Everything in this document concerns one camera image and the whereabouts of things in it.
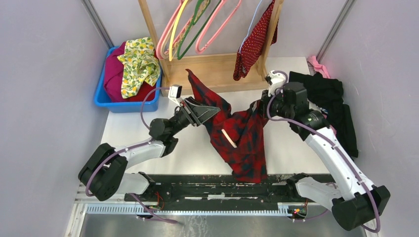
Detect white cable duct strip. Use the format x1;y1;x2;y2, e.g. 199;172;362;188
86;203;292;217

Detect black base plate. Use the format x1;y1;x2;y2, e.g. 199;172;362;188
136;174;313;211

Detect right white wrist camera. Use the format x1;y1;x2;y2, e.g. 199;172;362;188
265;70;289;96

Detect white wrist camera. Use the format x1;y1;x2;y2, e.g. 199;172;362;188
265;70;289;96
168;84;183;106

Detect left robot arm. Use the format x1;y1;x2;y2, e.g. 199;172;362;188
78;97;221;201

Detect red black plaid garment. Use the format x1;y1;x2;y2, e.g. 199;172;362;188
187;70;268;183

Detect magenta garment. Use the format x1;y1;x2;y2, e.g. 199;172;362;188
103;42;126;103

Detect purple cable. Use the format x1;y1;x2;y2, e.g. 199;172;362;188
266;70;382;234
85;86;179;225

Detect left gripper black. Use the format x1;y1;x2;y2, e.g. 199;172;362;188
169;96;222;137

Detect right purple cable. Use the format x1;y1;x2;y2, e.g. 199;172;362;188
266;70;382;234

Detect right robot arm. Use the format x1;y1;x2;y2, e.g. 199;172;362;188
259;82;390;233

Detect light blue wire hanger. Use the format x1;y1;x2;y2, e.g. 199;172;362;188
238;0;263;54

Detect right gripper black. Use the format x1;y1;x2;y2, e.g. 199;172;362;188
254;87;293;119

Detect red polka dot skirt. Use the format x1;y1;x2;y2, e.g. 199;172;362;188
233;0;275;81

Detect pink hanger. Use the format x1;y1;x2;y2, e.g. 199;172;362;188
195;0;243;54
156;0;193;59

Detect yellow hanger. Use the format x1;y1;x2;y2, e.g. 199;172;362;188
168;0;189;62

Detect pink hanger left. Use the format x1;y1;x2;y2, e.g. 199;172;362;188
156;0;193;59

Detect wooden hanger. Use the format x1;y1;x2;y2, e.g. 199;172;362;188
221;129;237;148

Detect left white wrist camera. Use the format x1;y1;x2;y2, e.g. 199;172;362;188
168;84;183;106

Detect green hanger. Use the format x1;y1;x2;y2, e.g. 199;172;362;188
176;0;223;61

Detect blue plastic bin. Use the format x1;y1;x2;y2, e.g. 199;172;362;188
93;45;163;113

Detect wooden hanger rack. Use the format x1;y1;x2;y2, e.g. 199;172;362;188
137;0;286;97

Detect pink garment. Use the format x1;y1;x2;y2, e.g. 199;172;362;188
306;56;331;79

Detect pink hanger right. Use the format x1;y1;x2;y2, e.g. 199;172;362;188
195;0;243;54

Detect lemon print garment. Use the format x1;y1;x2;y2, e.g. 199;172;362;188
117;37;161;99

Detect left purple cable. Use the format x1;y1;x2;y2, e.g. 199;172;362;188
85;86;179;225

